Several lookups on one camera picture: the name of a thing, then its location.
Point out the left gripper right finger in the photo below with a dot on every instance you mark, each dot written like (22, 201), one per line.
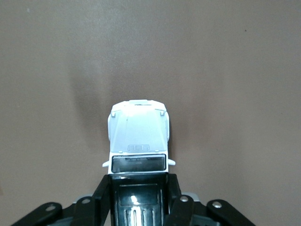
(181, 212)

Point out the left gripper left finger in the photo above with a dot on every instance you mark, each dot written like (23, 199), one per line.
(101, 202)

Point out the white jeep toy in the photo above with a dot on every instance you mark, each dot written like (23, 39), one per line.
(138, 129)

